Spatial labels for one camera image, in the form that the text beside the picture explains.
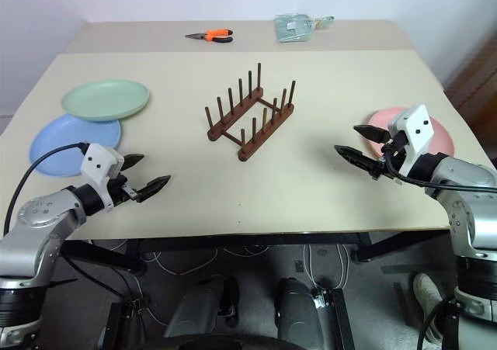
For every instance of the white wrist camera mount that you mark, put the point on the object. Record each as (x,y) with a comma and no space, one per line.
(99,161)
(417,129)

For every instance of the white sneaker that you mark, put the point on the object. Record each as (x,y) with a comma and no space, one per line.
(427,299)

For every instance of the green plate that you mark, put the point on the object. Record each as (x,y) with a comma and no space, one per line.
(105,99)

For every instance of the black stand post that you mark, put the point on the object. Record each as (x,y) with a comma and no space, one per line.
(114,326)
(341,319)

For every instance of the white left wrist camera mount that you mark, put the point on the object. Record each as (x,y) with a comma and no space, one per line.
(99,161)

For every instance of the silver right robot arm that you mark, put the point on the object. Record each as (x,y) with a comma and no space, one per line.
(466,179)

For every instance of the pale green packaged bag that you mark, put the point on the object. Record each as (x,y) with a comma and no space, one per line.
(291,30)

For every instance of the small pale green scoop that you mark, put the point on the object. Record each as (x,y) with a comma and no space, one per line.
(324,21)

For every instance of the dark grey rounded shell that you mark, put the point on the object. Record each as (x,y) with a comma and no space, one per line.
(297,311)
(202,307)

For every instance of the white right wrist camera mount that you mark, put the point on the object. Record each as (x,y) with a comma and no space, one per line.
(417,129)

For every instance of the red plate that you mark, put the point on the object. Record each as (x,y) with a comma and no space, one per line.
(442,138)

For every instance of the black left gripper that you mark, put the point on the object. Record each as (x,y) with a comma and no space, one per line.
(120,191)

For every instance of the blue plate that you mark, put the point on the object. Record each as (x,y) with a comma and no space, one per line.
(54,148)

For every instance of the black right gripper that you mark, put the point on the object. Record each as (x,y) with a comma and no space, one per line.
(393,154)

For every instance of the wooden dish rack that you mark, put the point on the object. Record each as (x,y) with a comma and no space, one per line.
(268,130)

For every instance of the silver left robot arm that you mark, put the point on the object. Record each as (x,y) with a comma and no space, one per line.
(42,218)

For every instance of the black metal table frame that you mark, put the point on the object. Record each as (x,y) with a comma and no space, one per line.
(233,241)

